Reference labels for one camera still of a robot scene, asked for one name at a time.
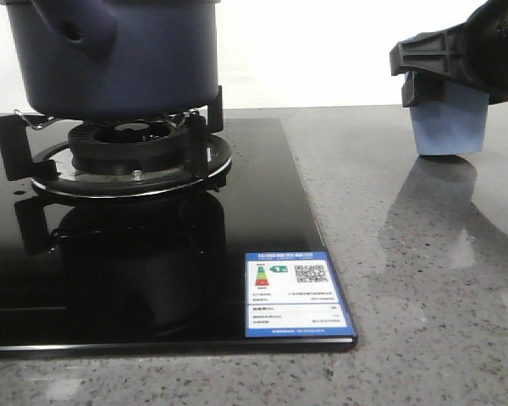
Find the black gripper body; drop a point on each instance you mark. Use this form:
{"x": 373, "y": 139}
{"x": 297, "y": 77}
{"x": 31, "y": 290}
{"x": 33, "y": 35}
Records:
{"x": 487, "y": 47}

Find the dark blue cooking pot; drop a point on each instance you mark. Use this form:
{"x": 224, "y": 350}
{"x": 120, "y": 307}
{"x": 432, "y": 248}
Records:
{"x": 113, "y": 60}

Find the black burner head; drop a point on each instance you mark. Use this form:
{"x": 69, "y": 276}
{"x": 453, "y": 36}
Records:
{"x": 124, "y": 148}

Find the light blue ribbed cup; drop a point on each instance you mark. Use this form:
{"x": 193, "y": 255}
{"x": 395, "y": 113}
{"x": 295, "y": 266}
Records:
{"x": 455, "y": 125}

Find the black metal pot support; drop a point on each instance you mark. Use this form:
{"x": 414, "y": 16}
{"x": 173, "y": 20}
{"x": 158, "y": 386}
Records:
{"x": 205, "y": 165}

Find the black glass gas stove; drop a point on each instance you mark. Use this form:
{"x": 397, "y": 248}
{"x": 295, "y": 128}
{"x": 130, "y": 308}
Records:
{"x": 164, "y": 275}

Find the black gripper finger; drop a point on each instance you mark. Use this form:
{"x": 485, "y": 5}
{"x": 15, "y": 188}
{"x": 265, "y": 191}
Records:
{"x": 442, "y": 53}
{"x": 420, "y": 87}

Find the blue energy label sticker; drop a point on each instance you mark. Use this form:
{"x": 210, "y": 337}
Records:
{"x": 294, "y": 294}

